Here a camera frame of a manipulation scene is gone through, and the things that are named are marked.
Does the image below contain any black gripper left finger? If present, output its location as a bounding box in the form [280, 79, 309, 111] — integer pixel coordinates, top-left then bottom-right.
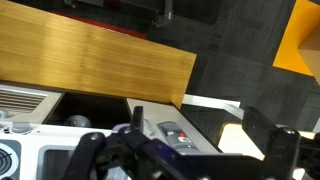
[61, 105, 151, 180]

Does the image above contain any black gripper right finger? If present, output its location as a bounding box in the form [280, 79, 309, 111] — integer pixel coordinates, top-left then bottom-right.
[242, 106, 302, 180]

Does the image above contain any grey rounded plastic object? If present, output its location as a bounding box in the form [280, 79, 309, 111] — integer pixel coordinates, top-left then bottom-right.
[64, 114, 93, 129]

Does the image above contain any white toy kitchen unit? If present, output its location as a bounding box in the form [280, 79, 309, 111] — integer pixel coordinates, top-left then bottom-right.
[0, 82, 221, 180]

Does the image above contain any grey toy oven door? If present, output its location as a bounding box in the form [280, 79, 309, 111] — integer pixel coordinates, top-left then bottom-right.
[0, 83, 64, 124]

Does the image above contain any grey stove knob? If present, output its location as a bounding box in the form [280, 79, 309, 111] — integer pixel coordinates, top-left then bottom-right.
[11, 121, 33, 135]

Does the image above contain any grey fridge door with phone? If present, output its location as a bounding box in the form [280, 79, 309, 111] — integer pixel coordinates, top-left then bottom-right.
[125, 97, 221, 155]

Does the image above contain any grey toy phone red button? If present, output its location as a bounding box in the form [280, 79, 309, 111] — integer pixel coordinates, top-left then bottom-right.
[157, 120, 202, 155]

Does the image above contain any orange storage block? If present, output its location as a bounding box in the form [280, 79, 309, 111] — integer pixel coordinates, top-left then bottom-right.
[272, 0, 320, 77]

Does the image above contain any grey fridge door handle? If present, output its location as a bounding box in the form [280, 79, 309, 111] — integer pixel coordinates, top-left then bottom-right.
[112, 120, 155, 138]

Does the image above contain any black metal frame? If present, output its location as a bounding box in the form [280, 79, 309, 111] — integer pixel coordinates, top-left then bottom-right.
[63, 0, 174, 28]

